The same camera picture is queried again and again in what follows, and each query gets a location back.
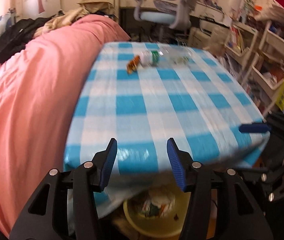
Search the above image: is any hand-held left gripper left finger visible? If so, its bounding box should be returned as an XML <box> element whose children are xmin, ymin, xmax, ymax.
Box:
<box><xmin>9</xmin><ymin>138</ymin><xmax>118</xmax><ymax>240</ymax></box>

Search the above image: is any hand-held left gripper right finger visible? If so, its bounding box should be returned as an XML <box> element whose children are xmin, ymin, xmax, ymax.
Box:
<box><xmin>166</xmin><ymin>137</ymin><xmax>274</xmax><ymax>240</ymax></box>

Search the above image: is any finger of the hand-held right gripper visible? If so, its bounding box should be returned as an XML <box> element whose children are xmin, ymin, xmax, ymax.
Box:
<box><xmin>241</xmin><ymin>167</ymin><xmax>284</xmax><ymax>205</ymax></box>
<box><xmin>239</xmin><ymin>115</ymin><xmax>284</xmax><ymax>140</ymax></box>

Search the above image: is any yellow waste bin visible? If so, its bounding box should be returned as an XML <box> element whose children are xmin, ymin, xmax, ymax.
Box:
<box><xmin>122</xmin><ymin>186</ymin><xmax>195</xmax><ymax>239</ymax></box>

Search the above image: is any clear plastic bottle green label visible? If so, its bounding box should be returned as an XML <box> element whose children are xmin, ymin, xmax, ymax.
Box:
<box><xmin>138</xmin><ymin>47</ymin><xmax>194</xmax><ymax>67</ymax></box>

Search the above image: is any wide white book rack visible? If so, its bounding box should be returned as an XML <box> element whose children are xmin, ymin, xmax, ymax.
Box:
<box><xmin>242</xmin><ymin>21</ymin><xmax>284</xmax><ymax>115</ymax></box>

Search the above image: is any narrow white book rack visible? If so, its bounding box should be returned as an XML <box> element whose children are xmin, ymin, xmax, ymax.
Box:
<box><xmin>224</xmin><ymin>21</ymin><xmax>259</xmax><ymax>63</ymax></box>

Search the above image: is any translucent plastic bag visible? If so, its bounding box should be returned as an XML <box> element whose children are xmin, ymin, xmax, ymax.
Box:
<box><xmin>203</xmin><ymin>27</ymin><xmax>226</xmax><ymax>53</ymax></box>

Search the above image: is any pink blanket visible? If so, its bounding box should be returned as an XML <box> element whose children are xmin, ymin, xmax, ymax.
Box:
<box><xmin>0</xmin><ymin>14</ymin><xmax>131</xmax><ymax>238</ymax></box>

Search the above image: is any white drawer cabinet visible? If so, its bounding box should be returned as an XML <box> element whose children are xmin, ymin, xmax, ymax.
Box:
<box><xmin>188</xmin><ymin>27</ymin><xmax>222</xmax><ymax>49</ymax></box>

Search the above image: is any white printer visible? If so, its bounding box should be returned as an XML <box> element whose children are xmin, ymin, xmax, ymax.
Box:
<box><xmin>199</xmin><ymin>17</ymin><xmax>232</xmax><ymax>35</ymax></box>

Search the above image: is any group of upright books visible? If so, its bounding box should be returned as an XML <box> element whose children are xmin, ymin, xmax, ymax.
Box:
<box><xmin>229</xmin><ymin>0</ymin><xmax>255</xmax><ymax>22</ymax></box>

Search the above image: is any grey blue office chair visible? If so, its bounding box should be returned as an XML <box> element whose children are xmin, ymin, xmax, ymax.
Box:
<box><xmin>131</xmin><ymin>0</ymin><xmax>199</xmax><ymax>40</ymax></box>

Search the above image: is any black clothing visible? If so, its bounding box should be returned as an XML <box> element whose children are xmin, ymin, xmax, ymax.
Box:
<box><xmin>0</xmin><ymin>17</ymin><xmax>50</xmax><ymax>64</ymax></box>

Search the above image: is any tan jacket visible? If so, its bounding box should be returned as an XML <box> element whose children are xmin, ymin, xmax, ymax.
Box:
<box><xmin>77</xmin><ymin>0</ymin><xmax>115</xmax><ymax>18</ymax></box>

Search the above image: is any white desk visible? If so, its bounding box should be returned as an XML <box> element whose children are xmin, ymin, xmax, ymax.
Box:
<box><xmin>119</xmin><ymin>0</ymin><xmax>157</xmax><ymax>40</ymax></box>

